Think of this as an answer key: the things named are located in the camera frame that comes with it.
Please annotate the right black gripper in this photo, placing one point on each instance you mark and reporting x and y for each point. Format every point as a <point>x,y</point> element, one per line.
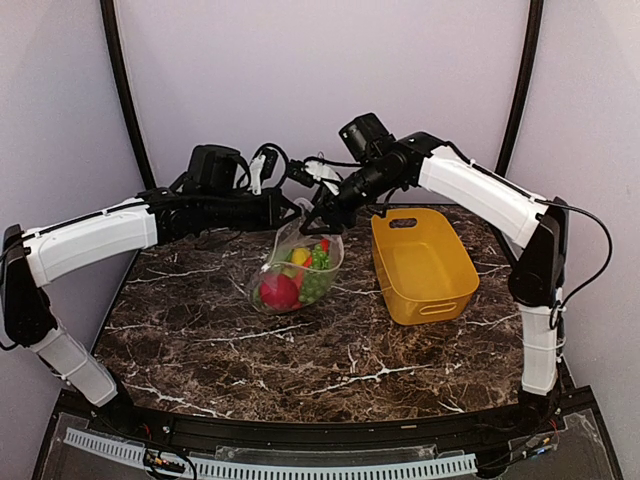
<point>329,205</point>

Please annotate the black front rail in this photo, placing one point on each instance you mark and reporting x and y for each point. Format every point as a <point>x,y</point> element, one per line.
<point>493,433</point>

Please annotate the clear zip top bag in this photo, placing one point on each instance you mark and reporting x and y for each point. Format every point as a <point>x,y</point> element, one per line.
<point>287,238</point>

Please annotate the red toy tomato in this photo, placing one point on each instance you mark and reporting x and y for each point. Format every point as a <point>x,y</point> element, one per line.
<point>278,292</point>

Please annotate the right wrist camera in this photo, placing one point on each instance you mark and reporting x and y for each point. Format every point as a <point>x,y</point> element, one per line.
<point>311,171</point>

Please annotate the right black frame post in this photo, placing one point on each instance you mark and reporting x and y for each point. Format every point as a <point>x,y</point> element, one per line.
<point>521,89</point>

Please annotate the yellow toy lemon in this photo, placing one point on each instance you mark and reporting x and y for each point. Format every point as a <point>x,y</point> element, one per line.
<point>297,259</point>

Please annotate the green toy grapes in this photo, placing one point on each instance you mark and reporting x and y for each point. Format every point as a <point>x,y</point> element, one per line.
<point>315,280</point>

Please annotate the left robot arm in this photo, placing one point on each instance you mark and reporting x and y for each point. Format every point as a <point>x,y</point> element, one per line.
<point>219,190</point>

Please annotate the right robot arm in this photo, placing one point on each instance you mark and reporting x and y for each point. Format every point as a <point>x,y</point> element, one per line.
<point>538,226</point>

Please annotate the yellow plastic basket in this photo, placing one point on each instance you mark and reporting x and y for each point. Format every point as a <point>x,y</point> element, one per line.
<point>423,269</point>

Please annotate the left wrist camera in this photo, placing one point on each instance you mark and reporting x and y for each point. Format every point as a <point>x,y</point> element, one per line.
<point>261,166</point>

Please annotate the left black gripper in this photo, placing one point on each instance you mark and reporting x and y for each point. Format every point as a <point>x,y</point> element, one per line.
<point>270,217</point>

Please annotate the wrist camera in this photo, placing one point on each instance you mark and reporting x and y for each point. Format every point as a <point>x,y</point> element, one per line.
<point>261,166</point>
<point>311,171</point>

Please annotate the red toy chili pepper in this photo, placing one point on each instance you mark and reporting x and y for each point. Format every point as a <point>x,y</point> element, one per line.
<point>298,278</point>

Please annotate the left black frame post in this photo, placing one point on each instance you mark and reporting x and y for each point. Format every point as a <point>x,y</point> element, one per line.
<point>123,89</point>

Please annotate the black frame post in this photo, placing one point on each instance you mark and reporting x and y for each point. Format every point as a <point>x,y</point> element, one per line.
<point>123,89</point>
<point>521,89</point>

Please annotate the white slotted cable duct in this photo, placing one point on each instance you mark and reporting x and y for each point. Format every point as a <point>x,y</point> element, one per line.
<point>248,463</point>

